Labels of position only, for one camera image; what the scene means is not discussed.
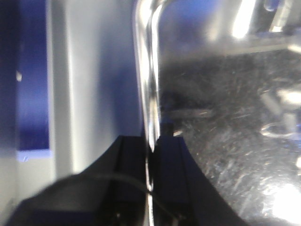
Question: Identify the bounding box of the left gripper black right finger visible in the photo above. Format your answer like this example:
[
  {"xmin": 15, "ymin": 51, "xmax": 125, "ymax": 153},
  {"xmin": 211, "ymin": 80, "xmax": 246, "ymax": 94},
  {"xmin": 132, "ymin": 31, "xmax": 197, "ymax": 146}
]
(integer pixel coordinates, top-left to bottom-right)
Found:
[{"xmin": 152, "ymin": 136, "xmax": 246, "ymax": 226}]

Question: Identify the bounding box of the silver metal tray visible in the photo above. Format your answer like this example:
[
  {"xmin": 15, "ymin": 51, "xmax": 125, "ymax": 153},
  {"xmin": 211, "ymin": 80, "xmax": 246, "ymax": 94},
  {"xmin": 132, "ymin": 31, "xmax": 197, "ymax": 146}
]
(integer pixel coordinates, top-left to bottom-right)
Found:
[{"xmin": 134, "ymin": 0, "xmax": 301, "ymax": 226}]

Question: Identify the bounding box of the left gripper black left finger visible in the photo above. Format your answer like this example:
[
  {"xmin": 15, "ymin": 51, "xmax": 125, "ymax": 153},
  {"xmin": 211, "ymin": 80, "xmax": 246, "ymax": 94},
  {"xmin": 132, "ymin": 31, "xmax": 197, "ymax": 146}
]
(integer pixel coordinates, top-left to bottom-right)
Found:
[{"xmin": 6, "ymin": 136, "xmax": 149, "ymax": 226}]

